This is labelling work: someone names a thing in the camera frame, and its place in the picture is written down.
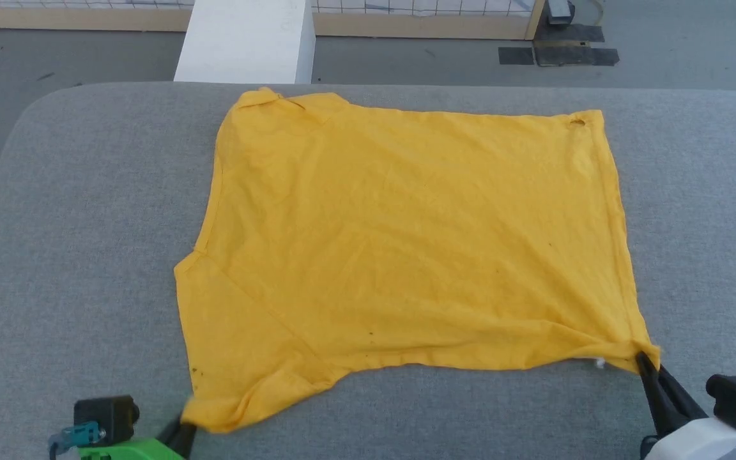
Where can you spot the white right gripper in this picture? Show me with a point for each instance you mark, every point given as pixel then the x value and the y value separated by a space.
pixel 706 444

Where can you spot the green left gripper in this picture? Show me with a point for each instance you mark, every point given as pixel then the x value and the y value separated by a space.
pixel 125 450

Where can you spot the yellow t-shirt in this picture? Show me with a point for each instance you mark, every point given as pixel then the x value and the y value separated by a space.
pixel 406 243

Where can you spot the grey fabric sofa cushion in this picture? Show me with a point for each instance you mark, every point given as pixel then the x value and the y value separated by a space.
pixel 87 255

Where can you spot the small black floor mat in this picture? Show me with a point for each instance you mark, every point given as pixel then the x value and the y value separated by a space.
pixel 516 55

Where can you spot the grey metal stand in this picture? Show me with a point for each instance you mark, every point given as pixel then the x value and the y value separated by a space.
pixel 559 11

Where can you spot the white box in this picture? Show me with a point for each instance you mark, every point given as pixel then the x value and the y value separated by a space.
pixel 246 41

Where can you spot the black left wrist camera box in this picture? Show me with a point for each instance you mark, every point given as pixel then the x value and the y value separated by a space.
pixel 106 418

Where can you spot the teal left camera connector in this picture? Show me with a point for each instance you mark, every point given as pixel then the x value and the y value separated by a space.
pixel 77 437

